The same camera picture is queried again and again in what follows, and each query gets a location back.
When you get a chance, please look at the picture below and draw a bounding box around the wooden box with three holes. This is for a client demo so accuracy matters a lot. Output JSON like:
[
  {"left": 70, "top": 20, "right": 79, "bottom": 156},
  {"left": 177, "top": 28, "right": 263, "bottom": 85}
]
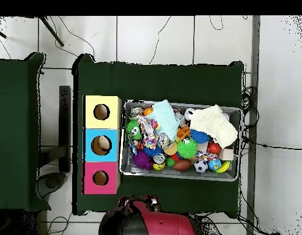
[{"left": 81, "top": 94, "right": 123, "bottom": 195}]

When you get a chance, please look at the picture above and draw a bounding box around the colourful heart print cloth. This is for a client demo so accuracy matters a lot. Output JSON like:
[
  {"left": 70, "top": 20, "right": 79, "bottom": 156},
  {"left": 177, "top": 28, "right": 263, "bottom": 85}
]
[{"left": 137, "top": 114, "right": 161, "bottom": 151}]

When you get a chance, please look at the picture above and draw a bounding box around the silver drink can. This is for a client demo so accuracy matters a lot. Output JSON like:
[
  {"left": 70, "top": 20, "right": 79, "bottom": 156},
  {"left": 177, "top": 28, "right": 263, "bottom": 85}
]
[{"left": 156, "top": 132, "right": 174, "bottom": 149}]

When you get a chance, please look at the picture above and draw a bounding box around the light blue waffle cloth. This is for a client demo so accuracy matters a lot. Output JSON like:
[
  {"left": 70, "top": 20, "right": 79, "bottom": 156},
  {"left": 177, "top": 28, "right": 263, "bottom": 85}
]
[{"left": 144, "top": 99, "right": 182, "bottom": 142}]

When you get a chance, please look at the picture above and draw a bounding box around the small green fuzzy eyed toy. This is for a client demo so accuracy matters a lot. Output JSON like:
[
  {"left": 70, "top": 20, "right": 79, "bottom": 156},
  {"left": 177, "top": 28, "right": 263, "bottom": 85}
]
[{"left": 125, "top": 119, "right": 143, "bottom": 141}]

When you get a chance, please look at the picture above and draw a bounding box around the purple spiky ball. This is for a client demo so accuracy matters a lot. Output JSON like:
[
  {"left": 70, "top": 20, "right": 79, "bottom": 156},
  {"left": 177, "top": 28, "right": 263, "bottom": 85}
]
[{"left": 132, "top": 150, "right": 153, "bottom": 171}]

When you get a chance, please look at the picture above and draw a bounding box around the large green fuzzy eyed toy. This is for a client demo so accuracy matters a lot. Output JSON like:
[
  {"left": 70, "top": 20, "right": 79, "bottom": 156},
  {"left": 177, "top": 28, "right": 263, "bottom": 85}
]
[{"left": 176, "top": 137, "right": 199, "bottom": 159}]

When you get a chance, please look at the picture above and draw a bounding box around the brown toy football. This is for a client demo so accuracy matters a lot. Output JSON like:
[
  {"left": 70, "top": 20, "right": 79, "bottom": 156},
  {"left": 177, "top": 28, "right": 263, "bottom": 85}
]
[{"left": 173, "top": 159, "right": 193, "bottom": 172}]

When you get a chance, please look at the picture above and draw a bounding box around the dark green table cloth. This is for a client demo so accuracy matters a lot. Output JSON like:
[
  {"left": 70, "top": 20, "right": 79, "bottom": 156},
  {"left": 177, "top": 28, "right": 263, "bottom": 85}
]
[{"left": 72, "top": 53, "right": 245, "bottom": 219}]

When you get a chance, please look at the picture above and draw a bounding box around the black and white soccer ball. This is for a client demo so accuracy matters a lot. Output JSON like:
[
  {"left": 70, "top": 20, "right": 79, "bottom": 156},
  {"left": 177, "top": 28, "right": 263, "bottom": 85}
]
[{"left": 193, "top": 159, "right": 209, "bottom": 174}]

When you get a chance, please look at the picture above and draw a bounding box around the cream waffle cloth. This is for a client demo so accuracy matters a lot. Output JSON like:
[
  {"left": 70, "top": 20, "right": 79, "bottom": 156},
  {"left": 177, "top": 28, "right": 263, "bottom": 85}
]
[{"left": 189, "top": 104, "right": 239, "bottom": 149}]

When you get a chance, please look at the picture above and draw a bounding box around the blue globe print ball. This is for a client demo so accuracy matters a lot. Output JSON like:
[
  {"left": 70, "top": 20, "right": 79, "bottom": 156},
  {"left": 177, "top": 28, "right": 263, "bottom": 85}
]
[{"left": 207, "top": 158, "right": 223, "bottom": 171}]

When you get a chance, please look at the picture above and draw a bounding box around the black flat panel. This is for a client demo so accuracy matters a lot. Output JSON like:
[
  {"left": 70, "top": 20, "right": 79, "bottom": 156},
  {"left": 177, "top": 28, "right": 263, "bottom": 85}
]
[{"left": 58, "top": 84, "right": 72, "bottom": 173}]

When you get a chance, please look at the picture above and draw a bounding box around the grey oval floor object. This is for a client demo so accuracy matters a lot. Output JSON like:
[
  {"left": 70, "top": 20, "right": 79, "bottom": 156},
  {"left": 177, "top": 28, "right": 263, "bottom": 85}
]
[{"left": 37, "top": 171, "right": 67, "bottom": 200}]

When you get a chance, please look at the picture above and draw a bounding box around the green covered side table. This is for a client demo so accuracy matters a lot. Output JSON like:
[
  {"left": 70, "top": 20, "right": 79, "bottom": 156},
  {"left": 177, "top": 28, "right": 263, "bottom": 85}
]
[{"left": 0, "top": 51, "right": 52, "bottom": 212}]

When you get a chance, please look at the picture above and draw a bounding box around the long black tripod leg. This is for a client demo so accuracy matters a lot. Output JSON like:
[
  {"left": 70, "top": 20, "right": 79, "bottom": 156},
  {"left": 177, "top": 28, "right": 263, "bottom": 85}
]
[{"left": 39, "top": 16, "right": 65, "bottom": 47}]

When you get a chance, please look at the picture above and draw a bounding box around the silver wire mesh bin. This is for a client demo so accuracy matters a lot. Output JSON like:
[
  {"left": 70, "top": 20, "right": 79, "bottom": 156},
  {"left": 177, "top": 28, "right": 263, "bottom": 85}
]
[{"left": 119, "top": 99, "right": 242, "bottom": 182}]

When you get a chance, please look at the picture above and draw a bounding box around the black floor cable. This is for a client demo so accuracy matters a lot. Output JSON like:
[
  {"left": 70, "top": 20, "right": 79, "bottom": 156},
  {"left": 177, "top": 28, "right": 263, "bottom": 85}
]
[{"left": 241, "top": 135, "right": 302, "bottom": 151}]

